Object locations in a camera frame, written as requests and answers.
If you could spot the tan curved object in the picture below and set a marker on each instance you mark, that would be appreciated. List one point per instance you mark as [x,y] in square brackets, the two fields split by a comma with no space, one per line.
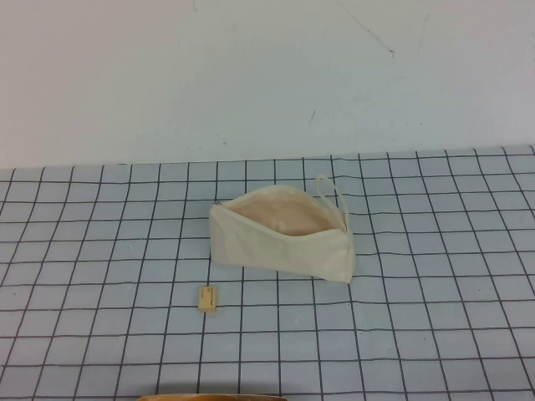
[209,397]

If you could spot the small cream eraser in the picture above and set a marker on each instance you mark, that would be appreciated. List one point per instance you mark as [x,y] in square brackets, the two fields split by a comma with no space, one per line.
[207,299]

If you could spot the cream fabric pencil case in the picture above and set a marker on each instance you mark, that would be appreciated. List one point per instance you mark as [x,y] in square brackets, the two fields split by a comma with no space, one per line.
[267,250]

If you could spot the blue checked tablecloth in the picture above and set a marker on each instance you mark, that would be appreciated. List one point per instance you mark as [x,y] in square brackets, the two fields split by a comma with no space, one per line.
[418,313]

